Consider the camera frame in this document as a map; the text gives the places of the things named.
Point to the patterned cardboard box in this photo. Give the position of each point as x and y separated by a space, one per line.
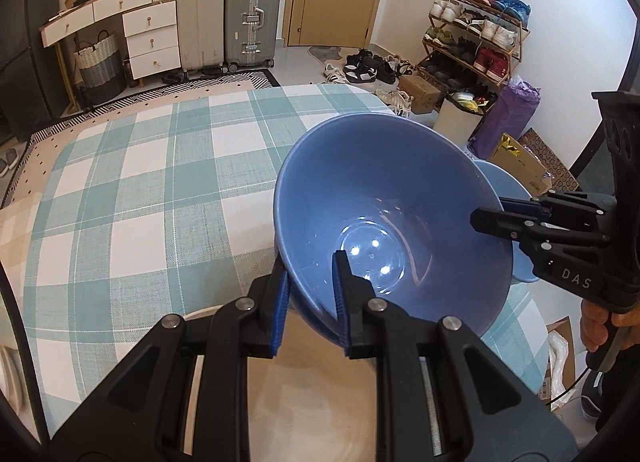
545 167

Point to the white dresser with drawers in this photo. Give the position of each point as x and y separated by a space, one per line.
150 37

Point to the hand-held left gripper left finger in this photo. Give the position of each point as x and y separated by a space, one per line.
280 312

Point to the pile of shoes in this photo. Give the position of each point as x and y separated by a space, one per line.
370 70

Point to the person's right hand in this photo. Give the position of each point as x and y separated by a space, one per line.
594 327

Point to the teal checked tablecloth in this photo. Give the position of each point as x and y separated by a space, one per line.
125 182

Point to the purple bag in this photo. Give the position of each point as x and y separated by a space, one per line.
505 117

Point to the plain brown cardboard box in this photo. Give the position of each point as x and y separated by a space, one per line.
420 92

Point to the pair of grey slippers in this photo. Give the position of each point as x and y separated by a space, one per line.
9 160

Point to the flat cardboard box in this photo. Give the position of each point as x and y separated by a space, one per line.
562 337

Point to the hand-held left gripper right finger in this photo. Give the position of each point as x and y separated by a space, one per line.
341 302

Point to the white trash bin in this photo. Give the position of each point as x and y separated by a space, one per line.
457 122

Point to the beige suitcase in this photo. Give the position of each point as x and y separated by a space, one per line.
200 17

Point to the shoe rack with shoes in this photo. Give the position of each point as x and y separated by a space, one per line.
475 32

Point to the dark grey fridge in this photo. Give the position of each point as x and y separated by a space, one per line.
25 42

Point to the large ridged cream plate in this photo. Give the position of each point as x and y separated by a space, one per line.
310 407

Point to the woven grey white basket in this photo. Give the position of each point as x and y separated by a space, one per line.
100 72

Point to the silver suitcase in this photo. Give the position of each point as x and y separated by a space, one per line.
252 17

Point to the person's shoe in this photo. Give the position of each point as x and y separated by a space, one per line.
592 394

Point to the dark blue bowl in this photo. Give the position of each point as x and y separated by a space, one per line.
400 182

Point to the grey door mat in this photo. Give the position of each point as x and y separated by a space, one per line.
325 55

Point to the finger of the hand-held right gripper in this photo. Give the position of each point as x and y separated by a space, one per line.
565 204
510 224

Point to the light blue bowl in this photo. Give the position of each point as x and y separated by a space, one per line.
505 182

